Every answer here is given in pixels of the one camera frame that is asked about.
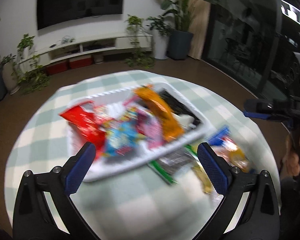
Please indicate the large red snack bag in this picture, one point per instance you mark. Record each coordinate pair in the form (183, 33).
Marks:
(82, 117)

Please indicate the green seed packet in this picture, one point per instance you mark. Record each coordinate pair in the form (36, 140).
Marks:
(174, 165)

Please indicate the plant in white pot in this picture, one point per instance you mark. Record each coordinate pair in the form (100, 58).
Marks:
(9, 74)
(161, 32)

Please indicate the trailing vine plant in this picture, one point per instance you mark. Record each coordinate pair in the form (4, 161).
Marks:
(139, 57)
(30, 73)

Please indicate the white tv console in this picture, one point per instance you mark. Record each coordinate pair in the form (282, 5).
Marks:
(114, 43)

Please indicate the blue chips bag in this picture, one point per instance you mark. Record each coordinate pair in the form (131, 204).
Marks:
(224, 146)

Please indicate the black snack bag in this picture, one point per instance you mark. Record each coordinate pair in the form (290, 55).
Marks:
(178, 108)

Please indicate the orange snack bag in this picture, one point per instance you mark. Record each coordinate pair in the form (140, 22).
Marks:
(171, 129)

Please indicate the green checked tablecloth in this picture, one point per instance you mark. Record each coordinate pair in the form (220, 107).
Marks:
(136, 204)

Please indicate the panda cartoon snack bag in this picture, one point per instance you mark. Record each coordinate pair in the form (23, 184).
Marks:
(122, 135)

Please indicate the grey right sleeve forearm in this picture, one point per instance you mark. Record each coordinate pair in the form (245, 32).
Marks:
(290, 210)

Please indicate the plant in white pot left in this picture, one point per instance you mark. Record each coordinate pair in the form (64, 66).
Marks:
(9, 74)

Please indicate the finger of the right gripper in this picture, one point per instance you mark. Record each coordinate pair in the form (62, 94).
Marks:
(261, 106)
(256, 115)

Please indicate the red storage box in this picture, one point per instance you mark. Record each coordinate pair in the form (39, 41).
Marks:
(80, 61)
(56, 67)

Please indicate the pink minion snack bag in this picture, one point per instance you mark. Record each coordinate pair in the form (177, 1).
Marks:
(148, 125)

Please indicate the trailing vine plant left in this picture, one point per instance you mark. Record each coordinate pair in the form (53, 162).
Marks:
(30, 73)

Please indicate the large leaf plant dark pot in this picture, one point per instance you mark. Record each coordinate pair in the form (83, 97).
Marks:
(179, 10)

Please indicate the trailing vine plant right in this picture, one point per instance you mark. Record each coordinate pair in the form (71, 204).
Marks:
(139, 57)

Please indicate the plant in white pot right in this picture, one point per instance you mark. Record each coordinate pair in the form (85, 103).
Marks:
(161, 32)

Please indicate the red storage box right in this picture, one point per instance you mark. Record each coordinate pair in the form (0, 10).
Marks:
(80, 61)

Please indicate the white red snack bag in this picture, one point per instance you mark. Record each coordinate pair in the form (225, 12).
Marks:
(185, 121)

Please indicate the gold snack packet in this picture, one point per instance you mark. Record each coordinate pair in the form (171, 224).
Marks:
(206, 184)

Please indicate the glass sliding door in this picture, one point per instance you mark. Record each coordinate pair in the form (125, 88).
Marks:
(257, 43)

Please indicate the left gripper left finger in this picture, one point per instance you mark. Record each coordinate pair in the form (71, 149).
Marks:
(32, 218)

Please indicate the white plastic tray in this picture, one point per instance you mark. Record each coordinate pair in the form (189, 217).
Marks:
(111, 105)

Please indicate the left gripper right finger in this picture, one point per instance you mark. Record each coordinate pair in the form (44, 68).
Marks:
(249, 208)

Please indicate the red storage box left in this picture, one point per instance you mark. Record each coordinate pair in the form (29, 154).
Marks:
(56, 67)

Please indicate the beige curtain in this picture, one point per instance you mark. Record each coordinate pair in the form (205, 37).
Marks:
(200, 18)

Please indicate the right hand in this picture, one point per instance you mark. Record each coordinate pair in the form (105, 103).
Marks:
(291, 162)

